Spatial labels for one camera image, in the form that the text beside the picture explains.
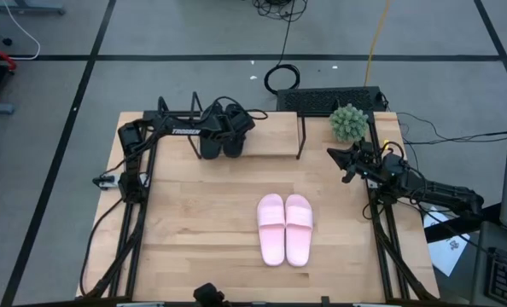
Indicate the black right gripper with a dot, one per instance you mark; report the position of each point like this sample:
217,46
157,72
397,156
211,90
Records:
366,163

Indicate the small black table clamp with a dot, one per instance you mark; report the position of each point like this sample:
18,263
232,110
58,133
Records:
325,300

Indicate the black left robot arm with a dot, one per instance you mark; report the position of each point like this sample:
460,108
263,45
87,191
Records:
181,131

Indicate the black slide sandal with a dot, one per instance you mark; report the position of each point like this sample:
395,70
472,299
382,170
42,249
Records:
234,147
211,150

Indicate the grey laptop base with keyboard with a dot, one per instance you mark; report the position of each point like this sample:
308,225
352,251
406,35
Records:
505,277

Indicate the black keyboard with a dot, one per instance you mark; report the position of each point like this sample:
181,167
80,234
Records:
317,99

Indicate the green artificial plant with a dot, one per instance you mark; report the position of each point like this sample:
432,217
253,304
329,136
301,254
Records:
348,123

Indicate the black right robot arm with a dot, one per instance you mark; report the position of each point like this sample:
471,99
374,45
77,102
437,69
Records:
441,192

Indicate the black beam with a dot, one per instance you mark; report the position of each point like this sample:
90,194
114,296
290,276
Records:
462,224

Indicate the wooden shelf with black frame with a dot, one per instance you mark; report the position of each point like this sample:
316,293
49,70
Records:
275,134

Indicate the black metal crossbar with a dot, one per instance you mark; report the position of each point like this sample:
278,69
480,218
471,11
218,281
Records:
317,114

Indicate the grey furniture foot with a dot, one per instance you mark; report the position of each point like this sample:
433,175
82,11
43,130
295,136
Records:
27,7

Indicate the pink slide sandal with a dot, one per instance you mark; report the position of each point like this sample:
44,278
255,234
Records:
271,228
298,229

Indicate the white paper sheet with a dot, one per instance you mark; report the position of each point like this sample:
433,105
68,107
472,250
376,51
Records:
447,251

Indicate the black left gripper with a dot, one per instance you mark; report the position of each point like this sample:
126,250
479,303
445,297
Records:
215,125

